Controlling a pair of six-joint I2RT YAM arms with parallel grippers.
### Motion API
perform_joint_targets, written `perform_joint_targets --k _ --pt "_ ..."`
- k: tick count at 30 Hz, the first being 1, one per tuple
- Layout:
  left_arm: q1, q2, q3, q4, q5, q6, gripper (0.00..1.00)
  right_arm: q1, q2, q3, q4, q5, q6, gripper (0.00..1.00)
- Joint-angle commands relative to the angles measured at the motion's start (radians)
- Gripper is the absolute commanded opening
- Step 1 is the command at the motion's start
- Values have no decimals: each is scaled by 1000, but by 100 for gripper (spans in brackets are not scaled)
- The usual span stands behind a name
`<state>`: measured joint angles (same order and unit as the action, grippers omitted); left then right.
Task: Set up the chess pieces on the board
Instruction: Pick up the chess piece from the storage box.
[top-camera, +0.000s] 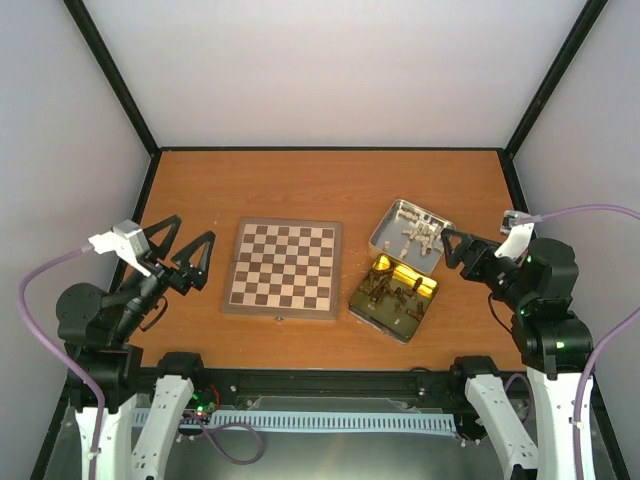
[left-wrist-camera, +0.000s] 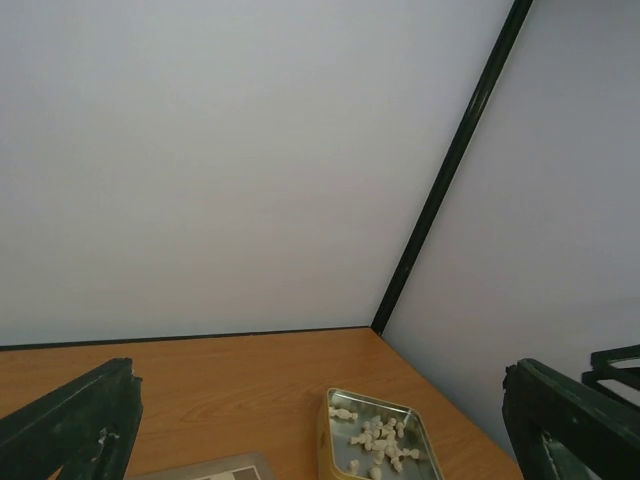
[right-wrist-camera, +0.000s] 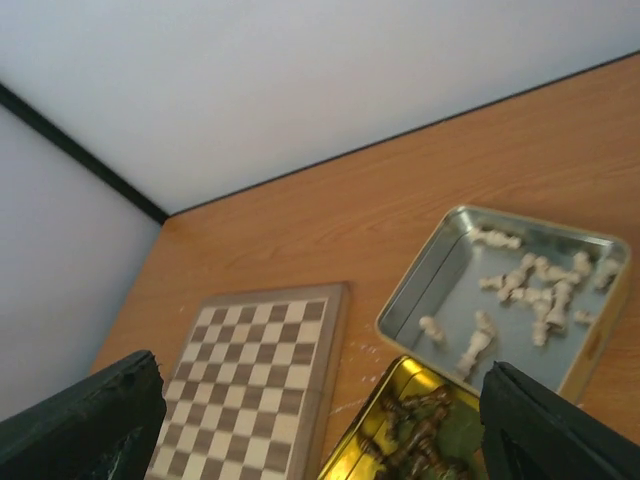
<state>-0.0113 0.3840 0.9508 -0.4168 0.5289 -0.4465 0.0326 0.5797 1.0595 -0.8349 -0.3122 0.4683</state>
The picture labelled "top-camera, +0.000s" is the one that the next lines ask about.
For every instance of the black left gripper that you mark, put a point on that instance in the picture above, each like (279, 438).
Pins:
(186, 275)

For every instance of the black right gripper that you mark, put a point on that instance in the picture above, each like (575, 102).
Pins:
(470, 269)

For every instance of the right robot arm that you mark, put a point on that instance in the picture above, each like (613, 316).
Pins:
(535, 279)

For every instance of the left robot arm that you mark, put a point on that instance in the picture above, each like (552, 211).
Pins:
(96, 326)

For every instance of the pile of white chess pieces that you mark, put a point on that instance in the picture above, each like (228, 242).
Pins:
(424, 229)

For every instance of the pile of dark chess pieces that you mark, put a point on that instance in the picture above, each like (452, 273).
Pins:
(392, 291)

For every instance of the wooden folding chess board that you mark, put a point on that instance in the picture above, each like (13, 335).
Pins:
(285, 268)

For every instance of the small green circuit board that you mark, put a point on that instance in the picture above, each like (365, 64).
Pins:
(204, 403)

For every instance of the silver tin tray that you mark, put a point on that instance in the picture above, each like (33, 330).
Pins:
(388, 239)

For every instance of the gold tin tray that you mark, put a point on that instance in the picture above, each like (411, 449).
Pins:
(398, 327)

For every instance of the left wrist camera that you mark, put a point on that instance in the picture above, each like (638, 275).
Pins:
(128, 241)

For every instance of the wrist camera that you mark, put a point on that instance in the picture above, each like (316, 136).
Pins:
(128, 241)
(518, 228)

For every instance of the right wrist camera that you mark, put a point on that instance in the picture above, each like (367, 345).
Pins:
(518, 228)

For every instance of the black frame post left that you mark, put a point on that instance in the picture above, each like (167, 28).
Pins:
(100, 51)

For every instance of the black frame post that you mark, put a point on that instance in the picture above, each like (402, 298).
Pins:
(574, 40)
(100, 51)

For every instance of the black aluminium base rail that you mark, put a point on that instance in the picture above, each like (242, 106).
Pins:
(236, 387)

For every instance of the light blue cable duct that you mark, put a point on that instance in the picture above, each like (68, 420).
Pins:
(336, 422)

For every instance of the black frame post right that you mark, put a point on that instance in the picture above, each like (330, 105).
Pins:
(574, 40)

